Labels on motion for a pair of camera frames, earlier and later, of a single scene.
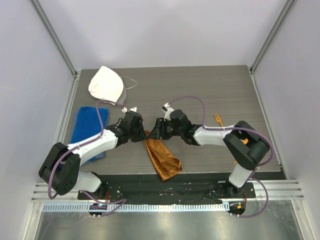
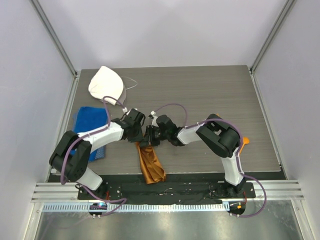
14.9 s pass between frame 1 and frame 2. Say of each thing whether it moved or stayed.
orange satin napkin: moved
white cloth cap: stayed
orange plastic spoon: stayed
